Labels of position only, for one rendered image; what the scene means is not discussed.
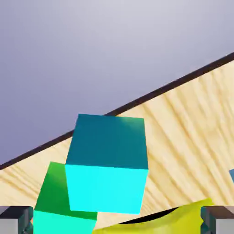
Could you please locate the large yellow box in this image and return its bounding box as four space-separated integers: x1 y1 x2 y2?
92 197 215 234

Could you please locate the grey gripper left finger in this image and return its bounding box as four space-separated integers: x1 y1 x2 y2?
0 206 34 234

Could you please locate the small green cube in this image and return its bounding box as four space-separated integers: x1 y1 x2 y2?
32 161 98 234

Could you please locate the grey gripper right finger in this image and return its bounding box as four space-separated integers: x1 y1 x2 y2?
200 205 234 234

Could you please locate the small cyan cube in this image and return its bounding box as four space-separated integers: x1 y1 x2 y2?
64 113 149 215

